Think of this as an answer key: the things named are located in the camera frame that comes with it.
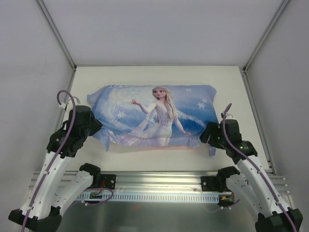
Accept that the blue and pink printed pillowcase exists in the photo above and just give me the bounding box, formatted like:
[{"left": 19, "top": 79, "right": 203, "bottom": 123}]
[{"left": 87, "top": 85, "right": 218, "bottom": 150}]

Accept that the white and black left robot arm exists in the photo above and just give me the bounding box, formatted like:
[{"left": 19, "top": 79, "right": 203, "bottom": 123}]
[{"left": 8, "top": 105, "right": 102, "bottom": 232}]

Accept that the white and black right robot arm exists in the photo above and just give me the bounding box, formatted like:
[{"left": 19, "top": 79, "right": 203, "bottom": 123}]
[{"left": 200, "top": 119, "right": 303, "bottom": 232}]

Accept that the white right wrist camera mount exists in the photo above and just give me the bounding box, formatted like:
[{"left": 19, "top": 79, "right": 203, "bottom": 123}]
[{"left": 221, "top": 112, "right": 237, "bottom": 120}]

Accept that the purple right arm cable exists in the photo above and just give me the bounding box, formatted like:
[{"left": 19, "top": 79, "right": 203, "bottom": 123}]
[{"left": 222, "top": 103, "right": 298, "bottom": 232}]

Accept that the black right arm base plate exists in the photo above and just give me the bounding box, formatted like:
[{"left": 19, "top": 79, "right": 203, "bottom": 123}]
[{"left": 200, "top": 176, "right": 224, "bottom": 192}]

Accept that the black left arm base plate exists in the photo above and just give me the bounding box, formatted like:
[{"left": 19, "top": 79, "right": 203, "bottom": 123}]
[{"left": 91, "top": 174, "right": 116, "bottom": 190}]

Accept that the thin purple left base cable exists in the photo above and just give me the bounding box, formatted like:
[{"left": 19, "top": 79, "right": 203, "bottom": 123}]
[{"left": 81, "top": 188, "right": 114, "bottom": 206}]

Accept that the thin purple base cable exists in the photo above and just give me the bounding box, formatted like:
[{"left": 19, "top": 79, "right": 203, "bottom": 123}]
[
  {"left": 205, "top": 190, "right": 242, "bottom": 213},
  {"left": 81, "top": 188, "right": 114, "bottom": 206}
]

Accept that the thin purple right base cable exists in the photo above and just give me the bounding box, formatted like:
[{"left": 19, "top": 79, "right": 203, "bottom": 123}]
[{"left": 205, "top": 190, "right": 242, "bottom": 213}]

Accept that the aluminium mounting rail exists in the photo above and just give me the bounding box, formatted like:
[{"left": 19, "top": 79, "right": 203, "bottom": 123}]
[{"left": 28, "top": 170, "right": 288, "bottom": 194}]

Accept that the white slotted cable duct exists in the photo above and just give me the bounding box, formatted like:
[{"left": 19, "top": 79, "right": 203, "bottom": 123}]
[{"left": 76, "top": 191, "right": 219, "bottom": 204}]

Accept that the left aluminium frame post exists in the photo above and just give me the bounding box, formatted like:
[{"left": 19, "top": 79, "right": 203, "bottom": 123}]
[{"left": 35, "top": 0, "right": 77, "bottom": 71}]

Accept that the aluminium frame post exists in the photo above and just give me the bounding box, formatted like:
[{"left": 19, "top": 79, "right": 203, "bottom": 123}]
[
  {"left": 35, "top": 0, "right": 77, "bottom": 71},
  {"left": 242, "top": 0, "right": 291, "bottom": 73}
]

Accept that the right aluminium frame post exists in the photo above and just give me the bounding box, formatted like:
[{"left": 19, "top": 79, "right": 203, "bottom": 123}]
[{"left": 242, "top": 0, "right": 291, "bottom": 73}]

